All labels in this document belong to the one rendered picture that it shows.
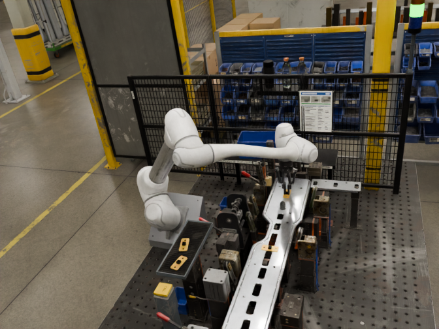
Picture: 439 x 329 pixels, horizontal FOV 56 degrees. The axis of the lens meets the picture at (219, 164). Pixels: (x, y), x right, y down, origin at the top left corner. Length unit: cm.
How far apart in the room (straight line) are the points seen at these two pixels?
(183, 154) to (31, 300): 226
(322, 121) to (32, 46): 741
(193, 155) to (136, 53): 258
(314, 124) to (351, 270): 98
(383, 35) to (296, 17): 617
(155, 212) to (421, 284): 147
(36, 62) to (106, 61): 492
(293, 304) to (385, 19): 165
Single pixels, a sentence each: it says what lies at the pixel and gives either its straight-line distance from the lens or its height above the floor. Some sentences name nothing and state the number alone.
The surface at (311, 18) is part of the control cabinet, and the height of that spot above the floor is 62.
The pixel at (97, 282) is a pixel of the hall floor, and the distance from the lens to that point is 370.
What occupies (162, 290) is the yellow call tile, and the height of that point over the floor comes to 116.
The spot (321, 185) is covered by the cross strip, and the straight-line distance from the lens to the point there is 258.
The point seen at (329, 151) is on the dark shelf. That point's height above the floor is 103.
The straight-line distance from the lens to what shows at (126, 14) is 435.
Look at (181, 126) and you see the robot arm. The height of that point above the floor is 161.
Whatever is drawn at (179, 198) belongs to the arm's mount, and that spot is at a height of 96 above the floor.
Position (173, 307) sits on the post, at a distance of 185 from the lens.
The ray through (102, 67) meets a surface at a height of 125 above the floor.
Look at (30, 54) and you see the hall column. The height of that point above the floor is 60.
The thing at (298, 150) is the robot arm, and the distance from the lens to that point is 211.
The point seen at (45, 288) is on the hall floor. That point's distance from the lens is 386.
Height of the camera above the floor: 243
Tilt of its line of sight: 30 degrees down
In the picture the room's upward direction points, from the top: 8 degrees counter-clockwise
